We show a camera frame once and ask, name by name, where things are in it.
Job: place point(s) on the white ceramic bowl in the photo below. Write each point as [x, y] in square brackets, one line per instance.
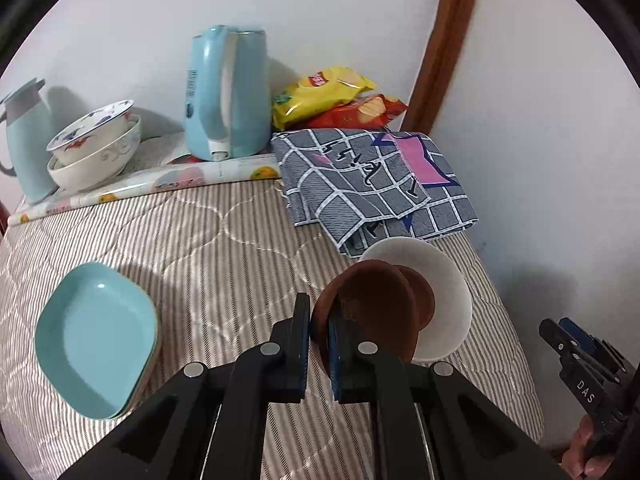
[450, 300]

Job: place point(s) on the printed plastic table sheet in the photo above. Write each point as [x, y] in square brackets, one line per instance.
[165, 180]

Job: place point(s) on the small brown bowl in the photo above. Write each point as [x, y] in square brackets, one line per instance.
[372, 300]
[422, 300]

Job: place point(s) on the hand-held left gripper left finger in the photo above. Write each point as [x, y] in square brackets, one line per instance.
[299, 360]

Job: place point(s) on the striped quilted table cover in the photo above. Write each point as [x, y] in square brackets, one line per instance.
[225, 250]

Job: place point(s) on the yellow chip bag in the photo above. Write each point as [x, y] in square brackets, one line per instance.
[315, 92]

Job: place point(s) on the blue square plate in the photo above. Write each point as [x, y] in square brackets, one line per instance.
[90, 335]

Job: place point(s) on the large white patterned bowl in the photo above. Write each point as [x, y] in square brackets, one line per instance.
[100, 165]

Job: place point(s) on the person's right hand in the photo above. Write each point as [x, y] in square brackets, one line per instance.
[580, 455]

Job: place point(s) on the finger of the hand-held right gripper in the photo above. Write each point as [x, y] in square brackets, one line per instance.
[557, 340]
[592, 345]

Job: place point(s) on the brown wooden door frame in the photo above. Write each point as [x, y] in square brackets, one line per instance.
[442, 35]

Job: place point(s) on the grey checked cloth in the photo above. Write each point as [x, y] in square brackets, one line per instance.
[350, 185]

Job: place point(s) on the light blue thermos jug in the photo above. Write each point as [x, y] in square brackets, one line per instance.
[27, 150]

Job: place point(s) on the light blue electric kettle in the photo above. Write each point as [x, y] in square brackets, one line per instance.
[247, 95]

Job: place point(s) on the blue fish patterned bowl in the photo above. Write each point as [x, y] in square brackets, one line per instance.
[92, 130]

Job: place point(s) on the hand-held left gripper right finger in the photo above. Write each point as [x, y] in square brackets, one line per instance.
[334, 360]

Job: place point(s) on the red chip bag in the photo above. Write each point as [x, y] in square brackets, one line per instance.
[365, 110]

